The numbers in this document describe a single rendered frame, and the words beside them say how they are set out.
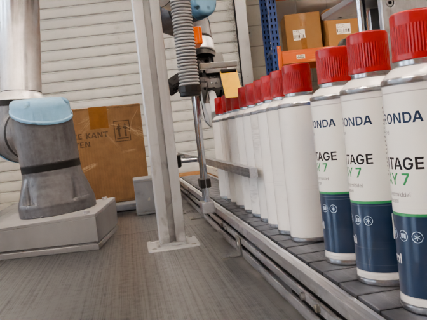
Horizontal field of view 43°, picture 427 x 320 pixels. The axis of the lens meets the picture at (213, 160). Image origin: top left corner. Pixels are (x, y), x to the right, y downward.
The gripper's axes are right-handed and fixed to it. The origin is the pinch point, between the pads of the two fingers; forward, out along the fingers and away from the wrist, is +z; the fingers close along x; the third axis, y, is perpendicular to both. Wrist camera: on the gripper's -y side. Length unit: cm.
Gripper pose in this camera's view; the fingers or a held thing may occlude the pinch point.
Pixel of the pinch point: (207, 122)
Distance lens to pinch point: 135.2
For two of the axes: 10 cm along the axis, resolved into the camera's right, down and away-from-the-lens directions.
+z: 1.7, 8.8, -4.5
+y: 9.8, -1.2, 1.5
